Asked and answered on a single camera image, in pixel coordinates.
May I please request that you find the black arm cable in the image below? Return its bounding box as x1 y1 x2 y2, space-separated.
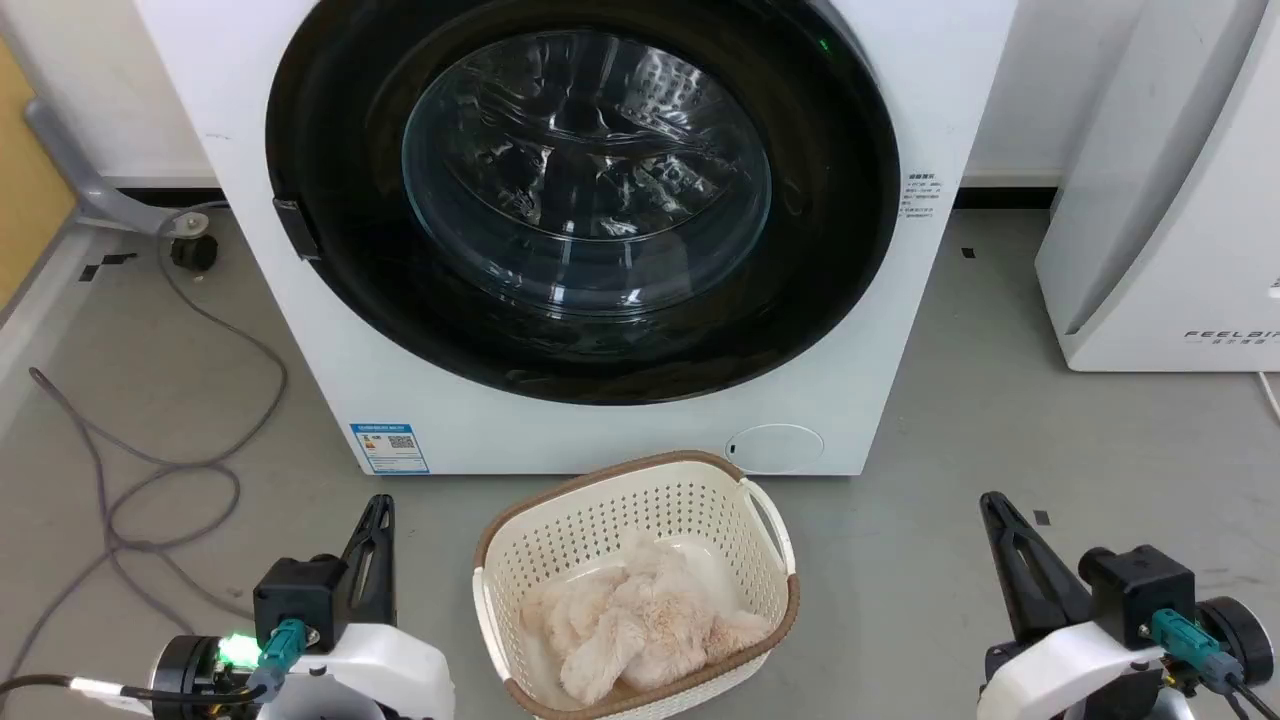
0 672 263 703
1150 610 1280 720

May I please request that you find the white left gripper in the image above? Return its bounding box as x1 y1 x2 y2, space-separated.
262 494 457 720

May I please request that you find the grey power cable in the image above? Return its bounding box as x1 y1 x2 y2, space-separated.
0 203 289 681

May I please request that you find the fluffy beige plush cloth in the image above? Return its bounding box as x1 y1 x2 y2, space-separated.
520 535 774 705

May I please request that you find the yellow wooden panel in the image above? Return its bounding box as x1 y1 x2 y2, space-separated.
0 40 79 311

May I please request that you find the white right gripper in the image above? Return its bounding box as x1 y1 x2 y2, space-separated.
976 491 1169 720

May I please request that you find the white front-load washing machine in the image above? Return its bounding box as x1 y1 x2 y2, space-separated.
135 0 1019 478

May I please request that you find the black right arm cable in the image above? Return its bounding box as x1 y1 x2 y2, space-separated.
1150 610 1280 720

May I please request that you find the white standing appliance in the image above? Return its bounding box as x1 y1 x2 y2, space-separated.
1034 0 1280 373

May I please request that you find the round black glass washer door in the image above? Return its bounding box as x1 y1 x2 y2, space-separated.
265 0 902 407

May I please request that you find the cream perforated laundry basket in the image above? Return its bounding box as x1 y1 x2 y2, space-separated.
472 450 801 720

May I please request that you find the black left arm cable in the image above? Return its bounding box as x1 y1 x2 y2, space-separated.
0 672 263 703

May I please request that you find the black caster wheel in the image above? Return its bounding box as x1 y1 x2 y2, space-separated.
170 232 219 272

